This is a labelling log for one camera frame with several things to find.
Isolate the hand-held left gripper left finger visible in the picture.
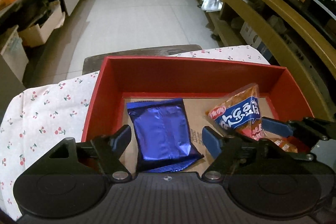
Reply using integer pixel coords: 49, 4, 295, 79
48, 124, 133, 183

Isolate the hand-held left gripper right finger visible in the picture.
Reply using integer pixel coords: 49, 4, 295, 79
201, 126, 289, 182

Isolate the red cardboard box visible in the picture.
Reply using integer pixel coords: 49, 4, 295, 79
81, 55, 315, 174

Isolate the white cherry print tablecloth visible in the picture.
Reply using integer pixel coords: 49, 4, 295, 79
0, 45, 272, 222

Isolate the wooden shelf unit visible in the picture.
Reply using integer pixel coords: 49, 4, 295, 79
184, 0, 336, 119

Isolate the open cardboard box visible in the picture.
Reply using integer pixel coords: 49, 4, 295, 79
18, 1, 66, 47

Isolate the white box on shelf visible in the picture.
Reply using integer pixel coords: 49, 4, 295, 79
240, 21, 263, 49

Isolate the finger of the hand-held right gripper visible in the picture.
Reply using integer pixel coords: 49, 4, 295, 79
287, 151, 319, 163
262, 116, 336, 141

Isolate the orange snack packet blue label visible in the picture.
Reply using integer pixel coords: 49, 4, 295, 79
205, 83, 300, 153

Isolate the blue foil snack packet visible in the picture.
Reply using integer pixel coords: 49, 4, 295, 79
127, 98, 205, 174

